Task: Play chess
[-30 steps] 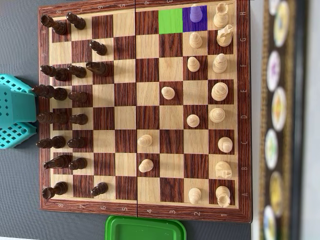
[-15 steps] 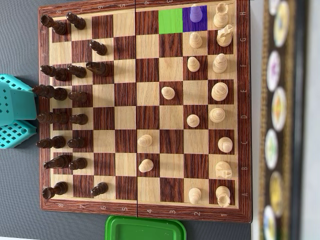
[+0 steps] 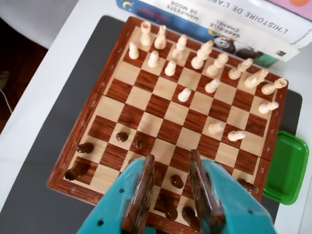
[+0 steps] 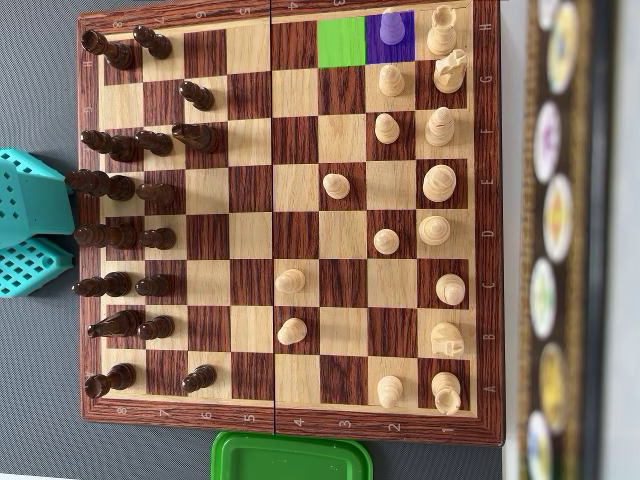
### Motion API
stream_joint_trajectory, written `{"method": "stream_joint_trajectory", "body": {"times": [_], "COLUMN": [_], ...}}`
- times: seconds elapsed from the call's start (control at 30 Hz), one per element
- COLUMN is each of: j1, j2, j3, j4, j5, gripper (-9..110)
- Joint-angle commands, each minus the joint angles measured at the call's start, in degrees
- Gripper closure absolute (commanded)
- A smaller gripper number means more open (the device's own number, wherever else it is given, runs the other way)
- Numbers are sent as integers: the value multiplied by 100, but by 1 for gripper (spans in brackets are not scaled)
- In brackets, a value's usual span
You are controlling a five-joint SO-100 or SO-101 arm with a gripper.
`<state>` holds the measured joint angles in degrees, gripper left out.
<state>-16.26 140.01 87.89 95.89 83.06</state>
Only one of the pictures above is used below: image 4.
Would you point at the light wooden pawn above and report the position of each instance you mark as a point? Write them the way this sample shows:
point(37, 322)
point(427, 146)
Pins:
point(390, 391)
point(386, 241)
point(391, 82)
point(392, 27)
point(292, 331)
point(386, 130)
point(290, 281)
point(336, 186)

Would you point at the teal perforated robot base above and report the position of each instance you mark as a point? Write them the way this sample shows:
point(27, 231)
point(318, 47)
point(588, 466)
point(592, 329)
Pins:
point(30, 267)

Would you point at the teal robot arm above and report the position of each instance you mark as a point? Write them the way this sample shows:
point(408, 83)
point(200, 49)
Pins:
point(35, 200)

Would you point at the wooden folding chessboard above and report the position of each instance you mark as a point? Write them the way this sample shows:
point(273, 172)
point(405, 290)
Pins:
point(295, 235)

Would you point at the light wooden king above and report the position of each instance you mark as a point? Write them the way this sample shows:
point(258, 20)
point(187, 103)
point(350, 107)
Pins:
point(440, 183)

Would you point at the light wooden bishop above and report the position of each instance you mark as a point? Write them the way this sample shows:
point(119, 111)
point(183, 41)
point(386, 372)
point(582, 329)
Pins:
point(450, 290)
point(440, 127)

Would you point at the dark wooden knight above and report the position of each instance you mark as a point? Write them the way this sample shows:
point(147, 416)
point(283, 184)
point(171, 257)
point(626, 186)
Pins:
point(117, 324)
point(197, 137)

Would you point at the light wooden knight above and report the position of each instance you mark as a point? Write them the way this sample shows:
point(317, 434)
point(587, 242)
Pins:
point(446, 340)
point(450, 72)

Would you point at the dark wooden pawn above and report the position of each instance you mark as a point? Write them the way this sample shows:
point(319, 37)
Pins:
point(152, 42)
point(199, 378)
point(156, 328)
point(157, 238)
point(155, 193)
point(154, 285)
point(197, 96)
point(155, 142)

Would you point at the light wooden rook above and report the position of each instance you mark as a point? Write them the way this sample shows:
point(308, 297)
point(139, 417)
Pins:
point(441, 35)
point(445, 392)

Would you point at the dark wooden queen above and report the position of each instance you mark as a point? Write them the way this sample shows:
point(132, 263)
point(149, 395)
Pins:
point(105, 236)

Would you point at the green plastic container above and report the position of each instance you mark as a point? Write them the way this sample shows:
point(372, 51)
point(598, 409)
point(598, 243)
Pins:
point(290, 457)

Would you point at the dark wooden bishop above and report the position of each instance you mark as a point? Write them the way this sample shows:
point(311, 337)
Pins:
point(102, 285)
point(110, 145)

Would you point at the dark wooden king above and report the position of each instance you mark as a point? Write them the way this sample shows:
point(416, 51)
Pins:
point(100, 185)

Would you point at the black framed round pictures panel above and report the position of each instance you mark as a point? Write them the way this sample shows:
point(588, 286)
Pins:
point(560, 250)

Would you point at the dark wooden rook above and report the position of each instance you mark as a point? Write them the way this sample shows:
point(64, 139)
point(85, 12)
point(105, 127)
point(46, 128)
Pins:
point(110, 380)
point(112, 50)

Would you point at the grey textured mat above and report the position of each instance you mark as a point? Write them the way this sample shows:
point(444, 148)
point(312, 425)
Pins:
point(40, 360)

